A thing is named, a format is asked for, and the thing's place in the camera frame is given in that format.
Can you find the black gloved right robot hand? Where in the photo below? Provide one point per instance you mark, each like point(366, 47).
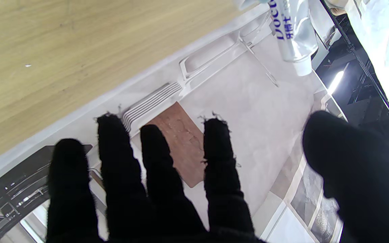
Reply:
point(167, 216)

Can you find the white silver toothpaste tube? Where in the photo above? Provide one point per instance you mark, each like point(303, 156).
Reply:
point(294, 37)

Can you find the brown wooden cutting board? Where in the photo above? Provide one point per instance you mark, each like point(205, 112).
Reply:
point(184, 145)

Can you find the printed tile backdrop panel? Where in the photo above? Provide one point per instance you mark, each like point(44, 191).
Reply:
point(302, 206)

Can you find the black gas stove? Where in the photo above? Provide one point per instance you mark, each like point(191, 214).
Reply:
point(15, 189)

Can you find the chrome arched faucet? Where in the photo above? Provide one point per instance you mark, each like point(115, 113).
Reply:
point(260, 62)

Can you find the black stand pole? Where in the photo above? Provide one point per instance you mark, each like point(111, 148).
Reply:
point(360, 60)

